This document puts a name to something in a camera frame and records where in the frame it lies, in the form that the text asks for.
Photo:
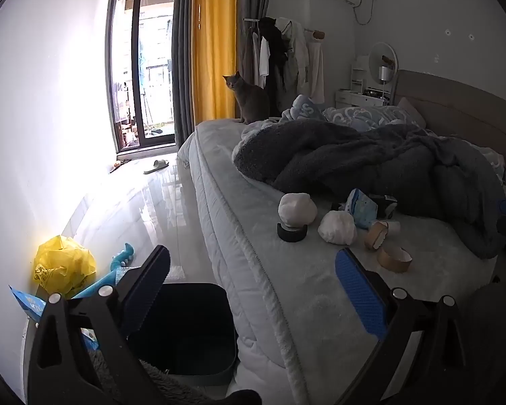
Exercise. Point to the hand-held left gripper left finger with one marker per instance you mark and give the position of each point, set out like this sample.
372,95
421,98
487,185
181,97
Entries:
145,291

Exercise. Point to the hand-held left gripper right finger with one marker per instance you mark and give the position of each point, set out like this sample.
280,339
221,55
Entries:
360,295

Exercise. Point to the brown cardboard tape roll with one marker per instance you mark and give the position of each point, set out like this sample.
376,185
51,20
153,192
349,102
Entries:
390,263
375,236

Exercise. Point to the dark plastic waste bin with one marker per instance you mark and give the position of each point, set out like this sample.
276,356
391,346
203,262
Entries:
185,333

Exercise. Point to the black tape roll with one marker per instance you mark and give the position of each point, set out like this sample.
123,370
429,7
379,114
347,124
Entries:
291,234

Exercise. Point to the blue plush toy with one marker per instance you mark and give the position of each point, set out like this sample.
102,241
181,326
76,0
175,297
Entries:
124,257

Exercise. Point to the blue white plastic packet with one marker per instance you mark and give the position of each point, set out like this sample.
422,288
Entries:
360,211

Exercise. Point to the yellow plastic bag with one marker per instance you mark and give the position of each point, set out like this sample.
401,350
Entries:
63,261

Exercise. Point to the bed with grey mattress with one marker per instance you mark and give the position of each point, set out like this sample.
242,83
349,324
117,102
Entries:
278,261

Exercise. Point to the brown bed headboard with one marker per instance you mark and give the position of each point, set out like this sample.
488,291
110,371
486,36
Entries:
459,105

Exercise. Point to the person's dark clothing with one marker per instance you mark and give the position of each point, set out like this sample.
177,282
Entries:
501,346

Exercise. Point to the large blue printed bag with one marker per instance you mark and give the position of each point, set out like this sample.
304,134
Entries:
25,301

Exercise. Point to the pale green slipper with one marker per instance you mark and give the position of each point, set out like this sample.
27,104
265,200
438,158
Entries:
157,166

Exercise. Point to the brown object by door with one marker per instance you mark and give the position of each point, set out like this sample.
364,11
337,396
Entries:
120,165

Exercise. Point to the dark grey fleece blanket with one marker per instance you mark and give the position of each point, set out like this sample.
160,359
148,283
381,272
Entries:
362,160

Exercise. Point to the pale pink pillow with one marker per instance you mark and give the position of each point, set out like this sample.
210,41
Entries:
413,112

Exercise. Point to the blue white patterned blanket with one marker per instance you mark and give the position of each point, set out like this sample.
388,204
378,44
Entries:
362,116

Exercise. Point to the white cylinder lamp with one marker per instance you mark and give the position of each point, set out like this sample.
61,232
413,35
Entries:
384,74

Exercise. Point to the white dressing table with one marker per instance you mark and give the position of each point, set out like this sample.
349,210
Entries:
358,100

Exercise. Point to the round white mirror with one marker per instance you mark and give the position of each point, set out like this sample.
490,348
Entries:
377,57

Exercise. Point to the grey cat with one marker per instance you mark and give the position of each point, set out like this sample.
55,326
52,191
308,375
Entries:
253,103

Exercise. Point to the pale pink hanging garment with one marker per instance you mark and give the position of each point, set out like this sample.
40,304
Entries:
316,71

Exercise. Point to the glass balcony door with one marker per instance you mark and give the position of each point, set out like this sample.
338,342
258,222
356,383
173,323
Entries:
152,50

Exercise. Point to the white hanging coat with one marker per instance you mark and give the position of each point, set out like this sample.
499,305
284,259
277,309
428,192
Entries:
297,59

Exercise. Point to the beige hanging garment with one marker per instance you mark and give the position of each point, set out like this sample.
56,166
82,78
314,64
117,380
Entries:
249,59

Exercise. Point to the white hanging shirt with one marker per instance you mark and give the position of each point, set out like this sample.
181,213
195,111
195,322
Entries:
265,59

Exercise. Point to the yellow curtain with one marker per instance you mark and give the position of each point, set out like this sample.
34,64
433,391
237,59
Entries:
215,42

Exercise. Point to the black hanging garment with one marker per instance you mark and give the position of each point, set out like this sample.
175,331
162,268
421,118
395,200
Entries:
276,50

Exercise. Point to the clothes rail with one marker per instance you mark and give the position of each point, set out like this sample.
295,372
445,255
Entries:
310,30

